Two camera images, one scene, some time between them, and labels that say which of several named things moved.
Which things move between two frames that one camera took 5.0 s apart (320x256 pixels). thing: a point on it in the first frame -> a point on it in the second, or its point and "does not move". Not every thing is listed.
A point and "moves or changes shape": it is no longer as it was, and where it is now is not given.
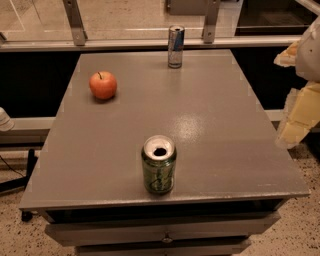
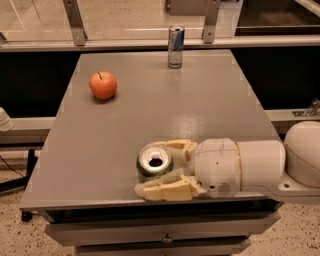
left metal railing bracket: [74, 18] does not move
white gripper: [310, 55] -> [216, 164]
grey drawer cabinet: [158, 218] does not move
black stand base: [19, 183] does not move
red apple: [103, 85] does not move
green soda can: [158, 154] moves or changes shape
